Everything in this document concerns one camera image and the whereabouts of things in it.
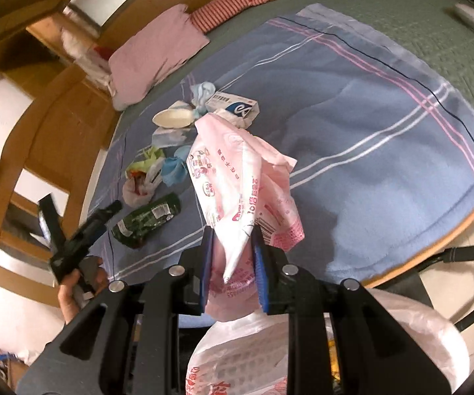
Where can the white tissue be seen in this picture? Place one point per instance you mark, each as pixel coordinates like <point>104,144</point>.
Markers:
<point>232,118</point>

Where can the pink printed plastic bag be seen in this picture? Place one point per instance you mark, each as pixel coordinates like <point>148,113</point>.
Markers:
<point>237,181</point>

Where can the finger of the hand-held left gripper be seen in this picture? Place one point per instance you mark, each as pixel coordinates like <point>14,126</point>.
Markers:
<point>99,218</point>
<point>51,218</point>

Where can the green bed sheet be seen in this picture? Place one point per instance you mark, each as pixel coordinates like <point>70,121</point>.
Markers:
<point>385,20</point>

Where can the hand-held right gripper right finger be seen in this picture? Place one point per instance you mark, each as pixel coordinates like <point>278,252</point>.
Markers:
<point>260,273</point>

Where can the blue striped blanket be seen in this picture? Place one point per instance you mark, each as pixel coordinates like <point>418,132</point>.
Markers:
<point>344,152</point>

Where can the clear plastic wrapper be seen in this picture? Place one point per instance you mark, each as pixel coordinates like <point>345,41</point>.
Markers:
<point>167,135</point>

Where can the white and blue medicine box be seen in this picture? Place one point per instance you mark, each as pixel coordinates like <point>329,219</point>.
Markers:
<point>237,103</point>

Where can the white plastic bag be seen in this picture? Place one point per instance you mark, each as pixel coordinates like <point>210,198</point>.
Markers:
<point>237,358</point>

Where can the cream blue-striped cloth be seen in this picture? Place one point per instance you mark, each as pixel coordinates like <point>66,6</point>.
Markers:
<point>171,118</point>

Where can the small bag of food scraps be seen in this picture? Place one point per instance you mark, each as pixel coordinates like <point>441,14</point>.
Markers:
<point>138,192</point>

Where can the person's left hand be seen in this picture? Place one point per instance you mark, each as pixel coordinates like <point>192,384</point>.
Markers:
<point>69,300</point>

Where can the pile of white clothing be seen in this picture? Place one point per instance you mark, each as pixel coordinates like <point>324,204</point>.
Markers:
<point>78,47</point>

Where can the wooden bed frame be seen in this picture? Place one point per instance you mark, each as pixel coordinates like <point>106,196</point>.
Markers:
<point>56,103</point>

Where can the pink pillow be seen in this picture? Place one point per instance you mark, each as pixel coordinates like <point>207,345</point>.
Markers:
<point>154,49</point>

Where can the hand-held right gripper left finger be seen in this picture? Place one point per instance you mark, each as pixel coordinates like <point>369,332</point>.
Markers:
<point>207,273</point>

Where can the green crumpled wrapper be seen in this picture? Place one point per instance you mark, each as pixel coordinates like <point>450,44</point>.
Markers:
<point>140,164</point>

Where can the striped plush doll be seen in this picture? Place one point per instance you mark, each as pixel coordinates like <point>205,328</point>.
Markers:
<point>228,2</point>

